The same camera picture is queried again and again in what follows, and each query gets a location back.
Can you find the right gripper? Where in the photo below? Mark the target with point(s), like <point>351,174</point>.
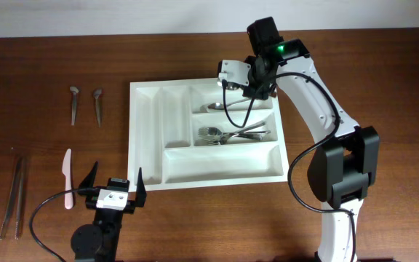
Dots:
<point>261,89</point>

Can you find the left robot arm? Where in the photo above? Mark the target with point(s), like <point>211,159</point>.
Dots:
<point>99,240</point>

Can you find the small steel spoon right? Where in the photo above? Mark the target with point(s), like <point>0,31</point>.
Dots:
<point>98,110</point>

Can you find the steel tongs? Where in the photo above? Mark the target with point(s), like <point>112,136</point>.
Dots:
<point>15,200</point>

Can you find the small steel spoon left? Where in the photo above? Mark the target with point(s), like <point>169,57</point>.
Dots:
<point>75,93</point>

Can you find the steel fork dark handle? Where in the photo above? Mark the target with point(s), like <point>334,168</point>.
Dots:
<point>216,131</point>

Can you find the pink plastic knife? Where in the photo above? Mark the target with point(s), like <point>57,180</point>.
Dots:
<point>66,170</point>

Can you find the white plastic cutlery tray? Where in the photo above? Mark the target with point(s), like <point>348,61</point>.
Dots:
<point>164,119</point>

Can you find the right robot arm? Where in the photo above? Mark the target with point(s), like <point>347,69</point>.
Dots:
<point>345,155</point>

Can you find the small steel spoon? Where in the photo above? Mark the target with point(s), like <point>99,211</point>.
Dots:
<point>98,110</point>
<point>75,93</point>

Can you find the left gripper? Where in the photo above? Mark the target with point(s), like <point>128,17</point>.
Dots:
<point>140,196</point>

